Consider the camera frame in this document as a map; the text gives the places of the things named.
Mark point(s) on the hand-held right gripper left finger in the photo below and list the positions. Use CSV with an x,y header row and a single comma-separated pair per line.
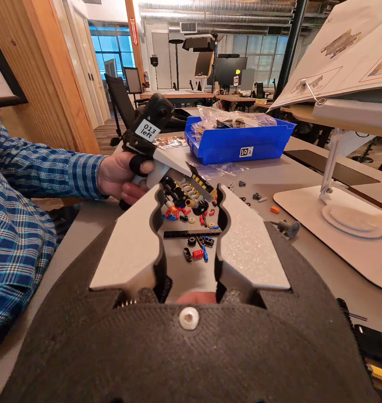
x,y
128,252

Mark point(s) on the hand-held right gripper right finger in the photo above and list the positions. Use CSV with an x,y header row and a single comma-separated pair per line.
x,y
254,252

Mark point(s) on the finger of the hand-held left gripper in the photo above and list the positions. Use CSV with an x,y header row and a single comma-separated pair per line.
x,y
169,160

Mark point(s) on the yellow black lego engine block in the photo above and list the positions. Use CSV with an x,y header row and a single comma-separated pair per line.
x,y
178,185

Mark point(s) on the lego car chassis assembly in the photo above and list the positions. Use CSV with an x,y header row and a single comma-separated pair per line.
x,y
373,343

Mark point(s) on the person's left forearm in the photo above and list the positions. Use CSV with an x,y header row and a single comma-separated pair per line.
x,y
52,163

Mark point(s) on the lego sticker sheet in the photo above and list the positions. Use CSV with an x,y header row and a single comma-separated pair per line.
x,y
172,142

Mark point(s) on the grey lego differential gear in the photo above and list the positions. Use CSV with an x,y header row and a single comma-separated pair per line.
x,y
288,228

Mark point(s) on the orange lego piece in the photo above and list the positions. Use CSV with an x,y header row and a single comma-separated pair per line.
x,y
275,209

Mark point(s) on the blue lego pin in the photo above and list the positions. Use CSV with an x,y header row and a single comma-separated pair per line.
x,y
205,253

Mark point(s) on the grey lego connector pieces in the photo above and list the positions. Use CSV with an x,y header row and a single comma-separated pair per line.
x,y
259,197

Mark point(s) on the red lego connector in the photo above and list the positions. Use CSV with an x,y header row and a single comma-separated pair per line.
x,y
198,253

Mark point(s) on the pile of small lego pieces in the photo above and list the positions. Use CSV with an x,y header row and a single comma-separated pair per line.
x,y
187,254

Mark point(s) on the long black lego beam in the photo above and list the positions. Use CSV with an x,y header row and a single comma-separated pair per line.
x,y
191,233

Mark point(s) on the clear bags of lego parts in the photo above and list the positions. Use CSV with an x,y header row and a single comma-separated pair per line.
x,y
235,118

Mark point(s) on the lego instruction booklet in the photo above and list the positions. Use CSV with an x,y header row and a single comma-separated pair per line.
x,y
335,63

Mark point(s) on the person's left hand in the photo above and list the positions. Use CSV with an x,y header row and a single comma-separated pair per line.
x,y
112,176

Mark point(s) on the person's right hand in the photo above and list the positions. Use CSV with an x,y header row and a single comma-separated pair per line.
x,y
195,298

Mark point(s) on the black bag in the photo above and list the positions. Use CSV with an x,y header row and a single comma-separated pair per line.
x,y
183,118

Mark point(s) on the black office chair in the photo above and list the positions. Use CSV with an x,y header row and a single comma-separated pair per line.
x,y
118,100

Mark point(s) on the empty clear plastic bag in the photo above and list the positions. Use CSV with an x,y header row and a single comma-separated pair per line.
x,y
219,168

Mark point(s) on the blue parts bin with tag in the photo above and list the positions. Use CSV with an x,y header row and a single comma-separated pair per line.
x,y
225,151

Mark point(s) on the grey easel board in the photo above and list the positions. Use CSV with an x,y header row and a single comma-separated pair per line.
x,y
132,80

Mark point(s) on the wooden top desk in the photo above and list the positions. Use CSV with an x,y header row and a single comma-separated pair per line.
x,y
178,93

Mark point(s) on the red fire extinguisher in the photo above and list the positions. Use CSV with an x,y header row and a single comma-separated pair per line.
x,y
146,79

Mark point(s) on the white rounded base board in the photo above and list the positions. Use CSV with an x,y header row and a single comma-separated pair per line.
x,y
304,207

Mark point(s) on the black floor lamp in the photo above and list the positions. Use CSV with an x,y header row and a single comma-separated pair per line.
x,y
177,63

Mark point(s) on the curved wooden board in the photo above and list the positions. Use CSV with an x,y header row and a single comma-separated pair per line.
x,y
204,64

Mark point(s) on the person's plaid shirt torso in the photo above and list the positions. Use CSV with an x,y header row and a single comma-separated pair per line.
x,y
17,252

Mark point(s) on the white book stand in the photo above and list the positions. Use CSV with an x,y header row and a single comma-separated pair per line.
x,y
329,170

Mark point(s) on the black studio light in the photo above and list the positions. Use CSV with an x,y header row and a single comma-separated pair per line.
x,y
199,44

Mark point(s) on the black metal pole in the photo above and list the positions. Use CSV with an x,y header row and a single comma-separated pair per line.
x,y
290,47

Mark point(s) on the black wall box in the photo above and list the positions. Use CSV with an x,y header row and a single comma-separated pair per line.
x,y
154,61

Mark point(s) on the black framed wall sign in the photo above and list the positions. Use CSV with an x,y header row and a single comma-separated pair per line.
x,y
2,72

